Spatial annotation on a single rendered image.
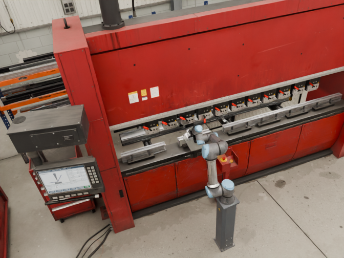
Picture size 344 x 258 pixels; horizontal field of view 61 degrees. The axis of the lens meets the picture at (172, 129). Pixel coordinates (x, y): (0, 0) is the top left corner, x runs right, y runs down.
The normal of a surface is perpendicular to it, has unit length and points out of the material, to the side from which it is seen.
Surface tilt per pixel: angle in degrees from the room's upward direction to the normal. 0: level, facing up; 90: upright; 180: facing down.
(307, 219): 0
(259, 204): 0
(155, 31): 90
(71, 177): 90
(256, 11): 90
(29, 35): 90
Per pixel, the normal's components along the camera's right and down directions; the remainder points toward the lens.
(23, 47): 0.40, 0.54
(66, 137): 0.14, 0.60
